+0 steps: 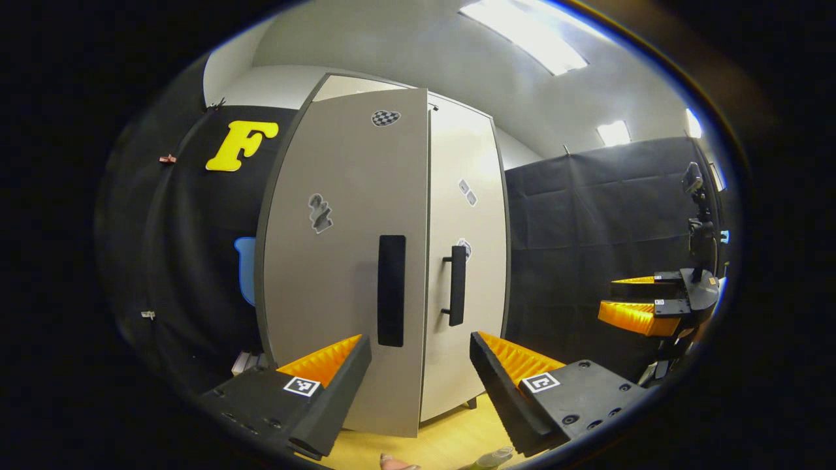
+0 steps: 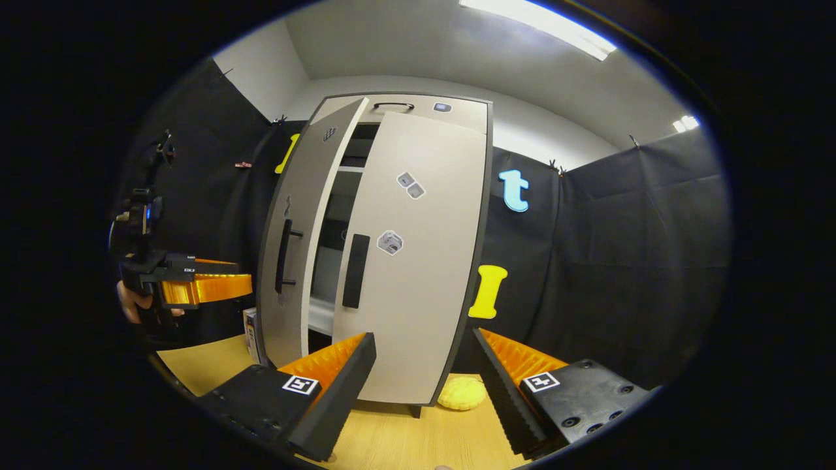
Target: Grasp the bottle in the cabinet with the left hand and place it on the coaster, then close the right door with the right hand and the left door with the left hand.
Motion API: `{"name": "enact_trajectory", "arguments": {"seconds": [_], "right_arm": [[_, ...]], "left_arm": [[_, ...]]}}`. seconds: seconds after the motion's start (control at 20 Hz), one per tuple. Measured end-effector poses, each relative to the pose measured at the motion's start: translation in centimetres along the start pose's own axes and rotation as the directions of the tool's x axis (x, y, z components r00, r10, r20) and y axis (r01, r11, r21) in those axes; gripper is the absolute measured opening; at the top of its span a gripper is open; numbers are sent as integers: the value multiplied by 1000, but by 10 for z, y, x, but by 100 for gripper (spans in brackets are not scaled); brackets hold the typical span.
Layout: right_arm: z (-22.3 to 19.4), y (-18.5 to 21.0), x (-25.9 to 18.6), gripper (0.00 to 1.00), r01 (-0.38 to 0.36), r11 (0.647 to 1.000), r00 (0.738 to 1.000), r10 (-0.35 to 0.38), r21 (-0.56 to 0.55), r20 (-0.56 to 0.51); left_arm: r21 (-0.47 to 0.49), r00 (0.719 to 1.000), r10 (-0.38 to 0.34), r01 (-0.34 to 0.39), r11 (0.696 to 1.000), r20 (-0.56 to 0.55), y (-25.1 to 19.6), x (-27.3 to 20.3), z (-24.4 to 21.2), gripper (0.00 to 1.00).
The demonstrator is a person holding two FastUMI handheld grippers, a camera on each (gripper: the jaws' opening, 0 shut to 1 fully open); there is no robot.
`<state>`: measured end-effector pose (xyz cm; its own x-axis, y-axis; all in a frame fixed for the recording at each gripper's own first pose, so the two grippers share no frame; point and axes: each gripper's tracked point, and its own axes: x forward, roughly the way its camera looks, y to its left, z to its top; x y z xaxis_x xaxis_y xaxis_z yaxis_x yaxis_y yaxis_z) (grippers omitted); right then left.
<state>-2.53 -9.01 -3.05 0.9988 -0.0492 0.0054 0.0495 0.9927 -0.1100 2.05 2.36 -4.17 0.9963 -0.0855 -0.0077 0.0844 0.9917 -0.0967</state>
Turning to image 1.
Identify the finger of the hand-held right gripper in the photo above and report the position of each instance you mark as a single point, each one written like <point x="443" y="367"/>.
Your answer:
<point x="633" y="318"/>
<point x="653" y="291"/>

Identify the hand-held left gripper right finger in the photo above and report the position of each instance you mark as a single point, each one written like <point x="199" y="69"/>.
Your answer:
<point x="499" y="398"/>

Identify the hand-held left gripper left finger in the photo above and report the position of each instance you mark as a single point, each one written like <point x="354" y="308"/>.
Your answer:
<point x="339" y="395"/>

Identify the grey cabinet door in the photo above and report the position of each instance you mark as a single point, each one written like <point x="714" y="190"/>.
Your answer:
<point x="480" y="196"/>
<point x="326" y="294"/>

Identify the grey cabinet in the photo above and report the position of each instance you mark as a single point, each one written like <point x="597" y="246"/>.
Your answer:
<point x="353" y="85"/>

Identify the black backdrop cloth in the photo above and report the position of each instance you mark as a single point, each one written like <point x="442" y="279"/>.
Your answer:
<point x="196" y="228"/>
<point x="575" y="261"/>

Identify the small ceiling light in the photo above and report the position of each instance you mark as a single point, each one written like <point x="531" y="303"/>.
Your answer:
<point x="614" y="133"/>
<point x="693" y="123"/>

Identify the long ceiling light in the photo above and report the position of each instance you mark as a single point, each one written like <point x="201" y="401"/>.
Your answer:
<point x="529" y="32"/>

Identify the black clip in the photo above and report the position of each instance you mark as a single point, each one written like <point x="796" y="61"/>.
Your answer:
<point x="215" y="104"/>

